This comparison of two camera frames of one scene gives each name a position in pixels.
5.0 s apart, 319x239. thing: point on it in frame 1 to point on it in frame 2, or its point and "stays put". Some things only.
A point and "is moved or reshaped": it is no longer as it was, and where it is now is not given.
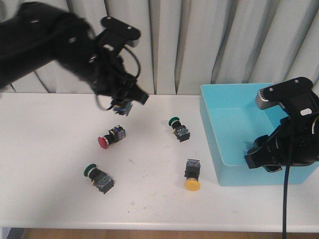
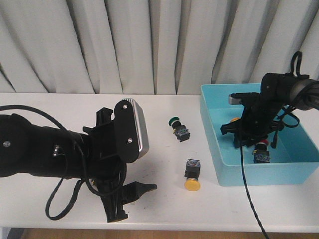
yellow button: (122, 107) is moved or reshaped
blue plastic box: (232, 121) stays put
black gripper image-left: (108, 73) to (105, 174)
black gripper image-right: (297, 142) to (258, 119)
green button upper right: (180, 130) stays put
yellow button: (192, 175) stays put
